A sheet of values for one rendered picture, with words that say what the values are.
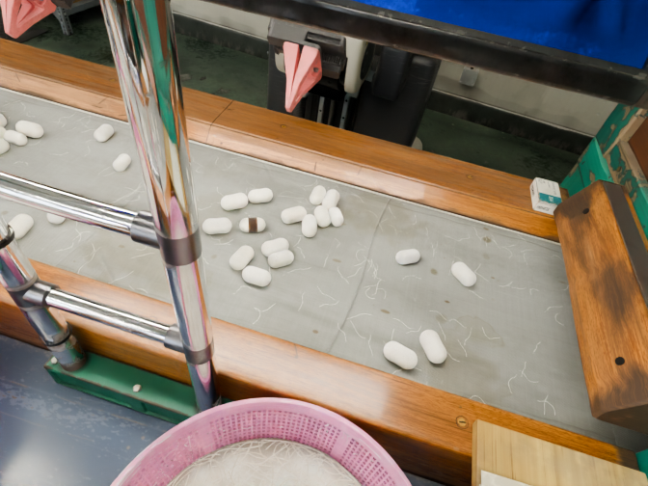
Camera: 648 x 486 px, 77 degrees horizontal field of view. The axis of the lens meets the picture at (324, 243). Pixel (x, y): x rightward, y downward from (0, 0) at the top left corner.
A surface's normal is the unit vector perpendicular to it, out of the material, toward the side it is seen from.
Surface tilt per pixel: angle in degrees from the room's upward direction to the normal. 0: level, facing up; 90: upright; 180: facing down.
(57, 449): 0
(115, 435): 0
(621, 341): 66
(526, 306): 0
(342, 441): 72
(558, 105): 89
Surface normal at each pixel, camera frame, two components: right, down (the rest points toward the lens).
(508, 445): 0.13, -0.68
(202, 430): 0.51, 0.43
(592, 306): -0.82, -0.54
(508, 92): -0.35, 0.63
